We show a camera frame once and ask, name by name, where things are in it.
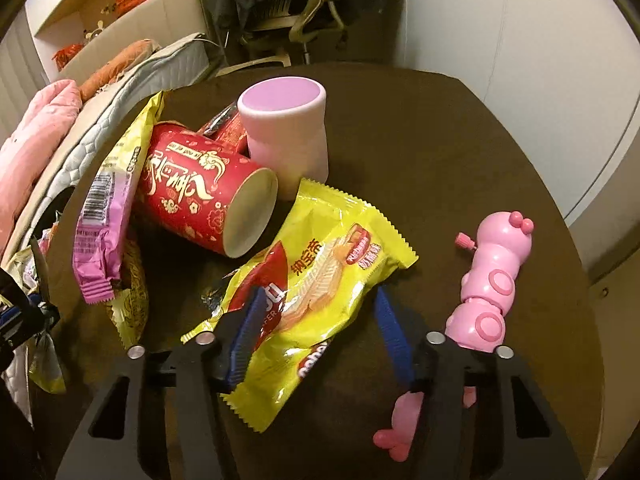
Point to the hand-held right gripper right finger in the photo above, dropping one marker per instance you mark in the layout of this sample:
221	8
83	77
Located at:
395	330

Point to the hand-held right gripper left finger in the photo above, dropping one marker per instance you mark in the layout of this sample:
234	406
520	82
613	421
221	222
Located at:
250	330

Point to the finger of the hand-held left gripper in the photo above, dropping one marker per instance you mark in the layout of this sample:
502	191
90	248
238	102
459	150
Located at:
39	270
9	316

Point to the yellow crinkled wrapper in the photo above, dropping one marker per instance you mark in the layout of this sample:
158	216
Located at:
47	365

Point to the purple yellow snack packet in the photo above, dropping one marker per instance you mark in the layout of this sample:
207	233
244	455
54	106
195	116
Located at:
100	230

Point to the yellow wafer packet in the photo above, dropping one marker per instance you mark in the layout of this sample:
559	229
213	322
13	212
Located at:
325	280

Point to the gold patterned packet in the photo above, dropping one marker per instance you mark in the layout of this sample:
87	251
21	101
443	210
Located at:
132	300

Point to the red paper cup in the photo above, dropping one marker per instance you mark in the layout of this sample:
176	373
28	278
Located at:
190	185

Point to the red black wrapper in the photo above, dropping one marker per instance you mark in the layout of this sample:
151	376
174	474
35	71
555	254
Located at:
227	125

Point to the pink caterpillar toy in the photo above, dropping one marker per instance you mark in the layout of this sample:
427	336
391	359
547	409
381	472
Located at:
487	280

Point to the pink floral quilt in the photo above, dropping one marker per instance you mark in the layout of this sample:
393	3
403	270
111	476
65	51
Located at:
35	135

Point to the bed with beige sheet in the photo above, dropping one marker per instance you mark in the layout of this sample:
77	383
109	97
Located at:
100	110

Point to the pink white cup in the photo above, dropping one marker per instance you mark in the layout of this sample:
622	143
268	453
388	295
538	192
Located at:
295	150

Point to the pale vertical blinds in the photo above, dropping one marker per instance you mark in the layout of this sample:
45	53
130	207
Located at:
20	70

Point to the orange pillow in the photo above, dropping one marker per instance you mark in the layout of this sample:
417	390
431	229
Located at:
115	67

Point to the small orange plastic bag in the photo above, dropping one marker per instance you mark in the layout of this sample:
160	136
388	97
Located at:
67	55

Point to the small white figurine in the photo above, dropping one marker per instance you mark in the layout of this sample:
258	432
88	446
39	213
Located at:
94	32

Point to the beige padded headboard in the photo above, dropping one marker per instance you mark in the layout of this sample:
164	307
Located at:
150	15

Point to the beige office chair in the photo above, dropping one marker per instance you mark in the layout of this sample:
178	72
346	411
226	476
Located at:
305	20

